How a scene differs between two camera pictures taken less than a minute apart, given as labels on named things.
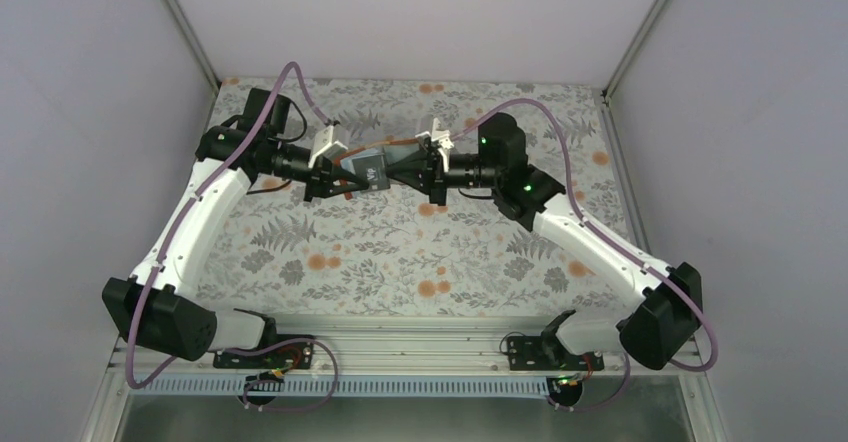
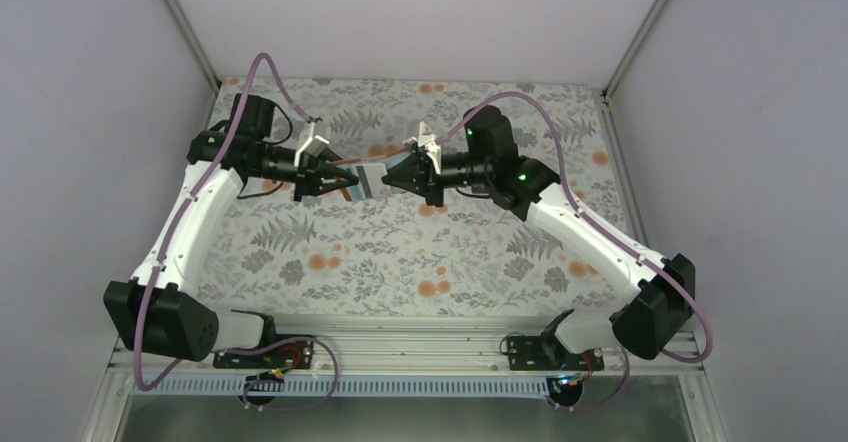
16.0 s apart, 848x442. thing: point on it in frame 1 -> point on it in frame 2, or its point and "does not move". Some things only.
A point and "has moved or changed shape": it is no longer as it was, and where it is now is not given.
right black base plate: (548, 353) does not move
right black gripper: (424, 171) does not move
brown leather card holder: (393, 151) has moved or changed shape
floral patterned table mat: (411, 252) does not move
